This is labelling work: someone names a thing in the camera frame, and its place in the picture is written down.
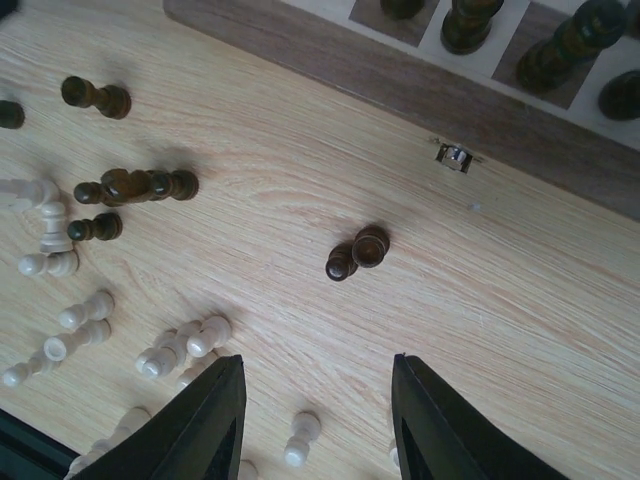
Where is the dark knight chess piece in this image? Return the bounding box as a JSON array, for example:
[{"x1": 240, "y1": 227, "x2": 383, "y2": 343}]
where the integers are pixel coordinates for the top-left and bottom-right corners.
[{"x1": 100, "y1": 168, "x2": 153, "y2": 207}]

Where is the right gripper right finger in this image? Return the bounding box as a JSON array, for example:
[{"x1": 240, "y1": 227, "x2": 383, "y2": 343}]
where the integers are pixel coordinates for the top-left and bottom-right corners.
[{"x1": 391, "y1": 354, "x2": 565, "y2": 479}]

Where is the light piece bottom centre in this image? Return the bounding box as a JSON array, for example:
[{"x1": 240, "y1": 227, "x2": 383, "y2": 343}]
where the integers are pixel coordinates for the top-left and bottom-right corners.
[{"x1": 64, "y1": 407, "x2": 151, "y2": 480}]

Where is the light piece centre cluster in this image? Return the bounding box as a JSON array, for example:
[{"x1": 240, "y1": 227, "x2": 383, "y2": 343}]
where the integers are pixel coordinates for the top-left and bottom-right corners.
[{"x1": 135, "y1": 320, "x2": 202, "y2": 379}]

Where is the dark bishop chess piece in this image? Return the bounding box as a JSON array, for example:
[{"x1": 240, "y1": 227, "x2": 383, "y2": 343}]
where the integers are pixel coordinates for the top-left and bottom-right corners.
[{"x1": 598, "y1": 70, "x2": 640, "y2": 121}]

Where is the light pawn centre cluster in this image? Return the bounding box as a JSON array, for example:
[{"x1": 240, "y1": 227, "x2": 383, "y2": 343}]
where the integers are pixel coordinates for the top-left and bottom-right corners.
[{"x1": 186, "y1": 315, "x2": 232, "y2": 358}]

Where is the wooden chess board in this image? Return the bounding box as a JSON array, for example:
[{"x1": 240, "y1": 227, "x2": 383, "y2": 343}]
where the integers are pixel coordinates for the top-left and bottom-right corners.
[{"x1": 163, "y1": 1, "x2": 639, "y2": 219}]

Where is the metal board latch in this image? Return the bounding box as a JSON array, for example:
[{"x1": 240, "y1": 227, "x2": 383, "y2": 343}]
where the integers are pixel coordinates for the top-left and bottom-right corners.
[{"x1": 429, "y1": 137, "x2": 486, "y2": 174}]

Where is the light piece left cluster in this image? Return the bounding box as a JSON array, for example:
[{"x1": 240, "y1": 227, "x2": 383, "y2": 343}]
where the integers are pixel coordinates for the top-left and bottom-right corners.
[{"x1": 40, "y1": 201, "x2": 73, "y2": 254}]

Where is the light pawn left lower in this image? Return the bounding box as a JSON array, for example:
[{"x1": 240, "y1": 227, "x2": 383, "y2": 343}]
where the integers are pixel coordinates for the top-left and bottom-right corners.
[{"x1": 57, "y1": 290, "x2": 115, "y2": 329}]

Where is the dark piece pile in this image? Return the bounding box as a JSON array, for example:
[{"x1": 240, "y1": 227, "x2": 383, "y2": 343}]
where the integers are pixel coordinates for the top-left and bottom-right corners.
[{"x1": 325, "y1": 225, "x2": 390, "y2": 282}]

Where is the light piece cluster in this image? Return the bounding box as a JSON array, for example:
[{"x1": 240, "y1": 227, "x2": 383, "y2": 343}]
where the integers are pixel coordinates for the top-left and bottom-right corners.
[
  {"x1": 40, "y1": 201, "x2": 73, "y2": 254},
  {"x1": 135, "y1": 320, "x2": 202, "y2": 379}
]

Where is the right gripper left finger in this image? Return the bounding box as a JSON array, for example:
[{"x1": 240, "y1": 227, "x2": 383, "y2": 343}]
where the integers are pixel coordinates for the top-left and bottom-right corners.
[{"x1": 75, "y1": 355, "x2": 247, "y2": 479}]

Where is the dark pawn beside knight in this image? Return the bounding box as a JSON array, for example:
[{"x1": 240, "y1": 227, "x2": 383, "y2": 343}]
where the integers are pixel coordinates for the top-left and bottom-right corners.
[{"x1": 151, "y1": 170, "x2": 199, "y2": 201}]

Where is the light pawn bottom left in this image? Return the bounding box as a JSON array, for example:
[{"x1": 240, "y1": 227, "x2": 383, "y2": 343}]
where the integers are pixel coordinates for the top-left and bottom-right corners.
[{"x1": 2, "y1": 349, "x2": 60, "y2": 388}]

